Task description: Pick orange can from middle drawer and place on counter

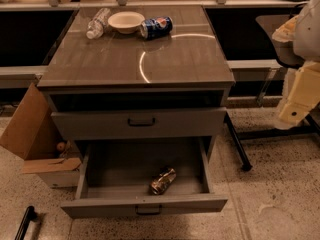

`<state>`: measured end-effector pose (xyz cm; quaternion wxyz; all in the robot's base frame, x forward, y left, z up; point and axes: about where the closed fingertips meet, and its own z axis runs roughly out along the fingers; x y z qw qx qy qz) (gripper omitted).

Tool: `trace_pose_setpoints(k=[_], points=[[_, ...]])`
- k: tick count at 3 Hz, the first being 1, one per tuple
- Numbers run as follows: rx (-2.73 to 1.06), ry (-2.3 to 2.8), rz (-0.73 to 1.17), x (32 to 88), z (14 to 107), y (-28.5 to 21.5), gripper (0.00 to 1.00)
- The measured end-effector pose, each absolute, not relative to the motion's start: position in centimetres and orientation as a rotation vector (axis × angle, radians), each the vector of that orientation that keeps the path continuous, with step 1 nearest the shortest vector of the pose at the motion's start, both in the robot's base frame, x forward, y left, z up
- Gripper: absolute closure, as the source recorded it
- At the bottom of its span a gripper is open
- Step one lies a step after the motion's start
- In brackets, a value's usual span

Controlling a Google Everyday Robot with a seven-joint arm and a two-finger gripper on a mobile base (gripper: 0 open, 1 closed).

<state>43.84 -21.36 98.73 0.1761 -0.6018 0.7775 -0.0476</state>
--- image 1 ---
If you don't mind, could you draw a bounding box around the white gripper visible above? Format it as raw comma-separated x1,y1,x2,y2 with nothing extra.
272,0,320,124

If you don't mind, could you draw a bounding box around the orange soda can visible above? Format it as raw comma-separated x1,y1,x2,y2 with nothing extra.
150,167,176,195

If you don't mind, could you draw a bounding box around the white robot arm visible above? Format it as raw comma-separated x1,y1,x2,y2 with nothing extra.
272,0,320,130

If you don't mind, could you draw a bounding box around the blue pepsi can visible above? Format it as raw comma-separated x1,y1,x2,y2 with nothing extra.
140,16,173,40

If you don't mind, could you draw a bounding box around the grey drawer cabinet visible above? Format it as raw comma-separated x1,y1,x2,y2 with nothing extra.
36,4,236,198

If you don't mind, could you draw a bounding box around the open grey lower drawer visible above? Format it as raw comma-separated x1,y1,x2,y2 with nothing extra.
61,138,227,218

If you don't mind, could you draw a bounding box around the closed grey upper drawer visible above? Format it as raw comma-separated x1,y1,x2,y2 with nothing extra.
51,108,226,140

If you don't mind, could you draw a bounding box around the black chair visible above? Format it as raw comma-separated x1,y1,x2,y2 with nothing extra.
224,15,320,171

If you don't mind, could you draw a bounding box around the white bowl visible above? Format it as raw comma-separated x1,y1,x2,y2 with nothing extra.
108,11,145,34

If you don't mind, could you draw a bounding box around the clear plastic water bottle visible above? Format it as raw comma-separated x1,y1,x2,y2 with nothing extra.
86,8,111,39

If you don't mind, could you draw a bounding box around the small orange ball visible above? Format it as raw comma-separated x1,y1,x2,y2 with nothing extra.
56,142,66,152

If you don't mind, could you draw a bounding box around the brown cardboard box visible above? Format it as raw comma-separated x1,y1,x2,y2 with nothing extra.
0,84,81,188

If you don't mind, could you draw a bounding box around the black bar on floor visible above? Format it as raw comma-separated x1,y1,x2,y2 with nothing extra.
14,206,38,240

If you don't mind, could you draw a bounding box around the black upper drawer handle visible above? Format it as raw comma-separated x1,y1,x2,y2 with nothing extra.
127,118,156,127

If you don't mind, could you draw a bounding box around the black drawer handle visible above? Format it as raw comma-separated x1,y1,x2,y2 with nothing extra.
127,118,156,127
135,205,162,216

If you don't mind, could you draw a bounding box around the black lower drawer handle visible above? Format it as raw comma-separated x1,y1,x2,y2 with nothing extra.
135,205,162,216

